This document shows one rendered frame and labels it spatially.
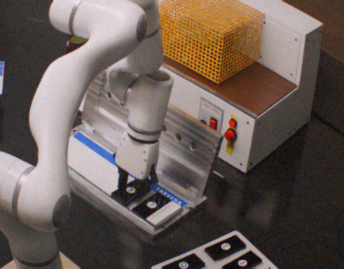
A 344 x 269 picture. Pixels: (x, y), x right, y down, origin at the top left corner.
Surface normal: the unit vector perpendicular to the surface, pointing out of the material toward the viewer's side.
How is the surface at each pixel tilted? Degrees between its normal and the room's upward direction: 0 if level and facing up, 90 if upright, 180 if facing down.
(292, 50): 90
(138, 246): 0
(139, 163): 77
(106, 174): 0
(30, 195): 44
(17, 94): 0
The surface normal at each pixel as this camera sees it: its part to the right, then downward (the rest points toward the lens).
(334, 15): 0.08, -0.78
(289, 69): -0.65, 0.43
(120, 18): -0.09, -0.30
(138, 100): -0.73, 0.18
